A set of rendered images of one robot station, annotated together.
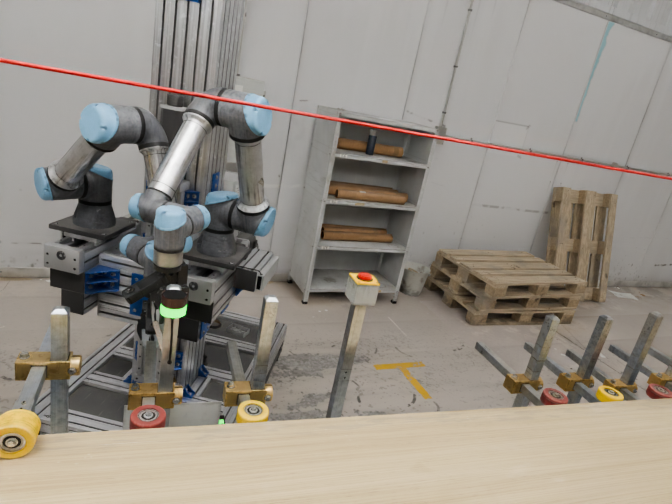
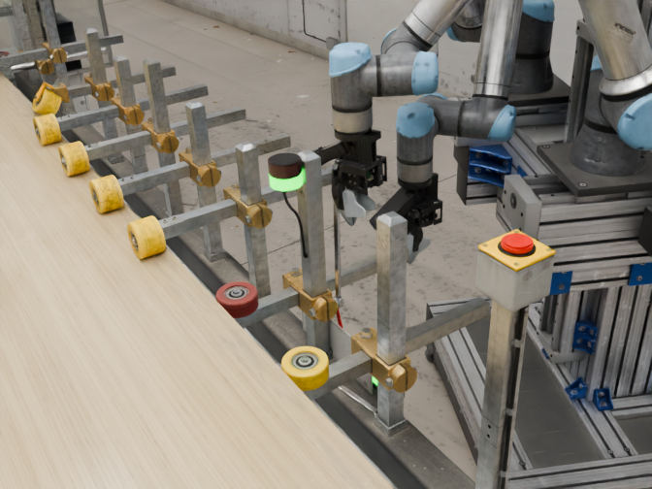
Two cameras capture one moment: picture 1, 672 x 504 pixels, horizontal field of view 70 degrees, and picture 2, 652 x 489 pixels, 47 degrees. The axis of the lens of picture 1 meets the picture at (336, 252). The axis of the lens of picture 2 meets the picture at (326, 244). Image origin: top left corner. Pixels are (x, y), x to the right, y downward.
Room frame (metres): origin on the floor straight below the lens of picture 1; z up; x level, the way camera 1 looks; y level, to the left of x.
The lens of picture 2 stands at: (0.91, -0.86, 1.73)
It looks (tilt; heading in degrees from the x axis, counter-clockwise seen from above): 31 degrees down; 80
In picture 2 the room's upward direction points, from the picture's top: 3 degrees counter-clockwise
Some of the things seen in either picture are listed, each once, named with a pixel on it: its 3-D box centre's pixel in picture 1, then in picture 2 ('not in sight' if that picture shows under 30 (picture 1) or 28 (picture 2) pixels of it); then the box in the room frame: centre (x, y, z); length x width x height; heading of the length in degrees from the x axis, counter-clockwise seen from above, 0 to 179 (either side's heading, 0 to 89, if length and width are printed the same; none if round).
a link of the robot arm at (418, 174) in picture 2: not in sight; (413, 167); (1.34, 0.52, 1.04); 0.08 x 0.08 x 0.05
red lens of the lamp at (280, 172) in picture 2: (174, 298); (284, 165); (1.05, 0.36, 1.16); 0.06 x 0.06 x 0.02
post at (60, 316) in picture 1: (59, 392); (255, 242); (1.00, 0.61, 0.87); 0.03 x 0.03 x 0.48; 22
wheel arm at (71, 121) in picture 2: not in sight; (129, 107); (0.72, 1.35, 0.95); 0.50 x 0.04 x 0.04; 22
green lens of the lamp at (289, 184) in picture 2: (173, 308); (285, 178); (1.05, 0.36, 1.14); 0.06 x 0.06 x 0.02
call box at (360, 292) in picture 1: (361, 290); (513, 272); (1.29, -0.09, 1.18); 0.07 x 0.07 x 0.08; 22
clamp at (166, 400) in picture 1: (155, 396); (309, 296); (1.08, 0.40, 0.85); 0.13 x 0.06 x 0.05; 112
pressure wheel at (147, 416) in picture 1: (147, 432); (239, 314); (0.94, 0.36, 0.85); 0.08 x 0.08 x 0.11
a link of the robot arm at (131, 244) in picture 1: (143, 248); (436, 116); (1.41, 0.60, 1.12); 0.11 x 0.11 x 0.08; 57
